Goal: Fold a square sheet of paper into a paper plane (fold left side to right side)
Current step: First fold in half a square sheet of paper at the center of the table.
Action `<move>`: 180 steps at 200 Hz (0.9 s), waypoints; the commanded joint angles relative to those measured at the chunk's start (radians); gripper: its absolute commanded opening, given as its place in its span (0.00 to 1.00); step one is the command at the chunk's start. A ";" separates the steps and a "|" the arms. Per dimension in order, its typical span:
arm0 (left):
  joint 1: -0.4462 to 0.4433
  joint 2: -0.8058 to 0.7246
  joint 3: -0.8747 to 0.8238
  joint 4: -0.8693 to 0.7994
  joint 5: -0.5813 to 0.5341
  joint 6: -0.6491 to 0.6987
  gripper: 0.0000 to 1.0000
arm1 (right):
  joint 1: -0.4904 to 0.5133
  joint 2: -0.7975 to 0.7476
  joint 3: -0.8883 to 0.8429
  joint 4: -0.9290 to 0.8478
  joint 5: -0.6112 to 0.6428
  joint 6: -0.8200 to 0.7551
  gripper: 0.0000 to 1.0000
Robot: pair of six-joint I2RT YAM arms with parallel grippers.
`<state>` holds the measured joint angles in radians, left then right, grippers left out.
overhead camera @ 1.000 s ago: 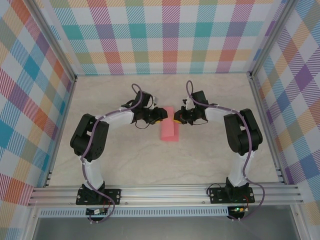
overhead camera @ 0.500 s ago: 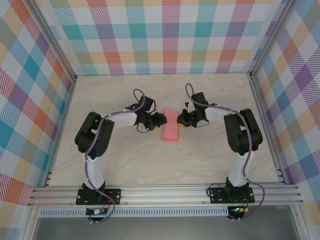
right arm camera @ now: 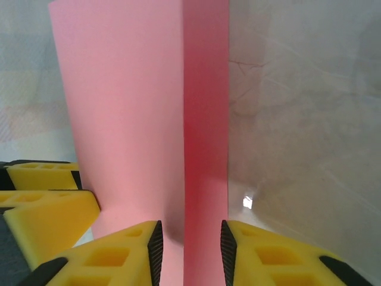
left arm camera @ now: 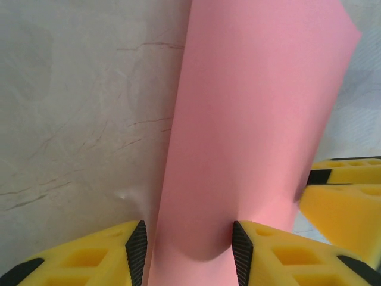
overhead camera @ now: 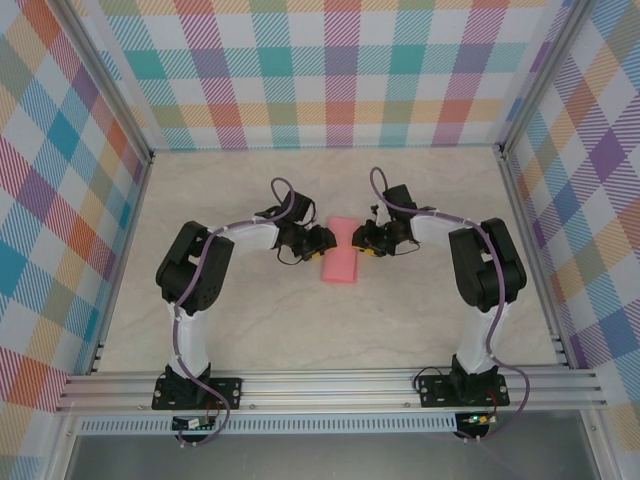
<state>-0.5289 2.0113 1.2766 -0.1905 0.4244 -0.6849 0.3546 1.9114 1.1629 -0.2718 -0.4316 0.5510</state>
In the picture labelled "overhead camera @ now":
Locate grey metal panel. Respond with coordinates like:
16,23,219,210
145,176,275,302
64,433,601,480

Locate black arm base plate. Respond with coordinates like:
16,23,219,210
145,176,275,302
152,377,244,411
417,374,510,409

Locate aluminium table side rail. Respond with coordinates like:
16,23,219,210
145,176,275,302
494,143,574,370
87,152,156,376

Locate wide aluminium mounting rail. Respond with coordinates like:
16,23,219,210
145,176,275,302
54,368,609,414

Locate purple cable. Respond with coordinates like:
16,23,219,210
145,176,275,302
171,177,297,449
368,167,531,444

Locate aluminium frame post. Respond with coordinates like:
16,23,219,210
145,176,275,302
492,0,594,156
52,0,156,166

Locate slotted grey cable duct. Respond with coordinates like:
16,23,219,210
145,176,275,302
77,418,459,435

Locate pink paper sheet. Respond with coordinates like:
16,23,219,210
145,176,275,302
319,215,362,285

